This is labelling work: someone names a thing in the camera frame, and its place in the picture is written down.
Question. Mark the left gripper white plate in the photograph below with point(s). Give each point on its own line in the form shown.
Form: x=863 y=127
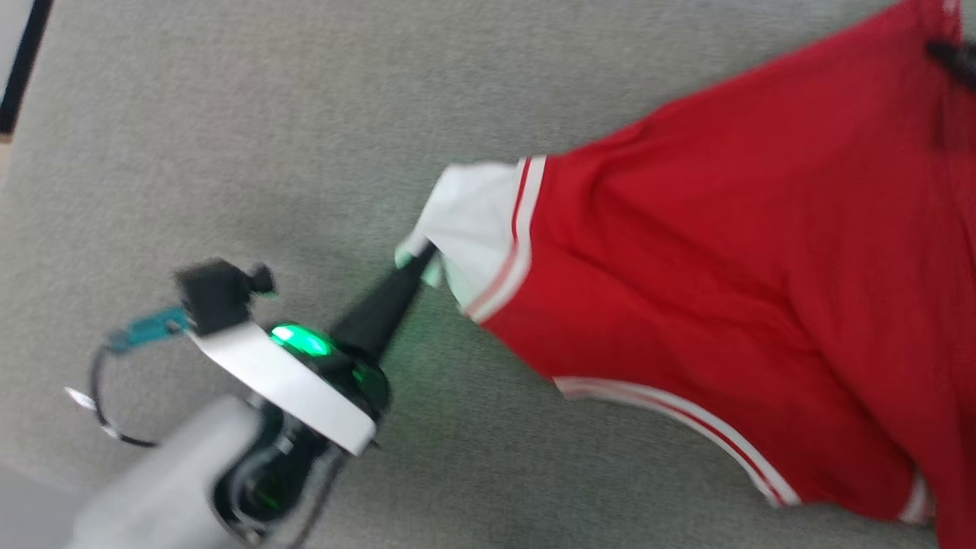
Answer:
x=290 y=389

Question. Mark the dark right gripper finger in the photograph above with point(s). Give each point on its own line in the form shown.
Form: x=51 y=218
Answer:
x=951 y=59

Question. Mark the red and white garment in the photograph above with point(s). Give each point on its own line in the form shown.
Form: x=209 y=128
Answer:
x=724 y=267

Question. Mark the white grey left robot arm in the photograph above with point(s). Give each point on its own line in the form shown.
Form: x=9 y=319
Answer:
x=152 y=488

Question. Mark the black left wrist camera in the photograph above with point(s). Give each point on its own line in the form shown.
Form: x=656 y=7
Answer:
x=217 y=293

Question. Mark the black frame strip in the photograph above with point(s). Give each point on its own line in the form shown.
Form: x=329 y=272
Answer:
x=27 y=61

